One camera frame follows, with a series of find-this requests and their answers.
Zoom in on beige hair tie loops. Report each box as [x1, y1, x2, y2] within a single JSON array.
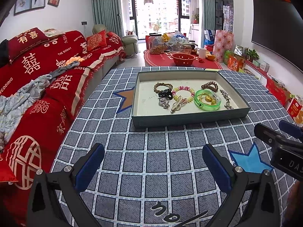
[[169, 95, 187, 114]]

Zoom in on framed wall picture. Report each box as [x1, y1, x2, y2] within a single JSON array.
[[47, 0, 60, 7]]

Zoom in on red floral gift box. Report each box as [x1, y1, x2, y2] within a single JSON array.
[[213, 30, 234, 63]]

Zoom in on teal jewelry tray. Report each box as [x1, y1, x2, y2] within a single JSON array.
[[131, 70, 250, 128]]

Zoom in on floral light blanket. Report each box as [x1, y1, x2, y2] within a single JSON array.
[[1, 61, 80, 150]]

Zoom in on green armchair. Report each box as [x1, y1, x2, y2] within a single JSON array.
[[92, 24, 138, 56]]

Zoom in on blue star sticker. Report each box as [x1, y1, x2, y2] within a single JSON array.
[[229, 142, 273, 173]]

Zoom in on grey checkered tablecloth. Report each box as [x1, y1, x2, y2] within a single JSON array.
[[52, 67, 295, 226]]

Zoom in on red square cushion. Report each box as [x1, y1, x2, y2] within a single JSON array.
[[87, 30, 107, 52]]

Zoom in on red covered sofa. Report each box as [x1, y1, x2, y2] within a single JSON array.
[[1, 28, 125, 226]]

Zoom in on black wall television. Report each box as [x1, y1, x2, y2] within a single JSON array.
[[251, 0, 303, 71]]

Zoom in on green curtain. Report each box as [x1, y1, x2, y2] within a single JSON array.
[[91, 0, 123, 37]]

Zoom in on red round table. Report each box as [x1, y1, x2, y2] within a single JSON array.
[[144, 50, 222, 70]]

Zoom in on white mug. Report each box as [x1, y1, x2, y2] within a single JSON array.
[[197, 48, 207, 59]]

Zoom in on silver metal hair clip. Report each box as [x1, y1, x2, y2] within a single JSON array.
[[158, 98, 170, 109]]

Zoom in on black claw clip scrunchie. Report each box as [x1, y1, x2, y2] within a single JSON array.
[[154, 82, 173, 100]]

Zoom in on brown bead bracelet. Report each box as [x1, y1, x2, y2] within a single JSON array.
[[201, 81, 219, 93]]

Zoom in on red colander bowl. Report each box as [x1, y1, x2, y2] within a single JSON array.
[[172, 53, 196, 67]]

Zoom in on pink yellow bead bracelet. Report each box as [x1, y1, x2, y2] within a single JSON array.
[[171, 86, 195, 104]]

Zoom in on yellow cord bead pendant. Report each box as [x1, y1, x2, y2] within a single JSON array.
[[198, 93, 217, 106]]

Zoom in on green translucent bangle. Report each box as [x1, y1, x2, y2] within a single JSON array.
[[194, 89, 221, 112]]

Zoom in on potted green plant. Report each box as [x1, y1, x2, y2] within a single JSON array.
[[243, 48, 259, 63]]

